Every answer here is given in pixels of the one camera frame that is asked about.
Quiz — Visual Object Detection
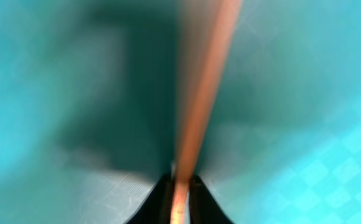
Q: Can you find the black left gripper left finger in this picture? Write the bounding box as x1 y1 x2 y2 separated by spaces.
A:
126 173 174 224

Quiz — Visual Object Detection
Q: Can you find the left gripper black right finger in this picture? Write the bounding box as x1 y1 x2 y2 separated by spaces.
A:
189 175 233 224

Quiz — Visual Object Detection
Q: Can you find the teal serving tray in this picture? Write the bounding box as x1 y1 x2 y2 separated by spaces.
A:
0 1 361 223

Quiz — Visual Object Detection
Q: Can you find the wooden chopstick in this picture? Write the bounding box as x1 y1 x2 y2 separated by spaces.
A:
170 0 243 224

